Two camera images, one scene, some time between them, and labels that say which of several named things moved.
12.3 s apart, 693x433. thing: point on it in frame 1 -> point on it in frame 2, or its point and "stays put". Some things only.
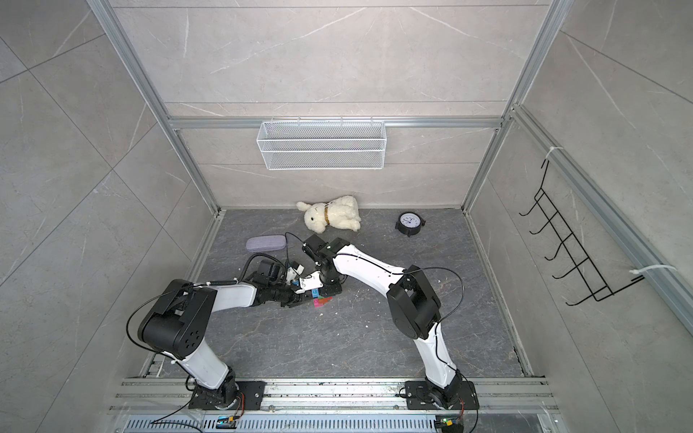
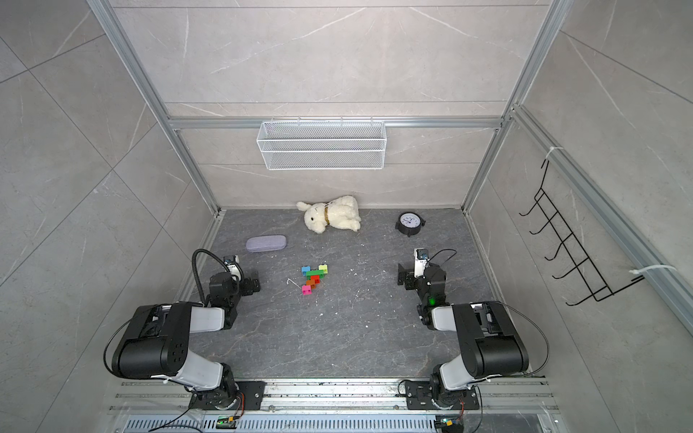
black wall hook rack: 593,282 stays put
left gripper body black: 285,294 -> 245,288
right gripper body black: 331,285 -> 411,280
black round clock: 410,223 stays put
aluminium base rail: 135,394 stays put
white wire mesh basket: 322,145 stays put
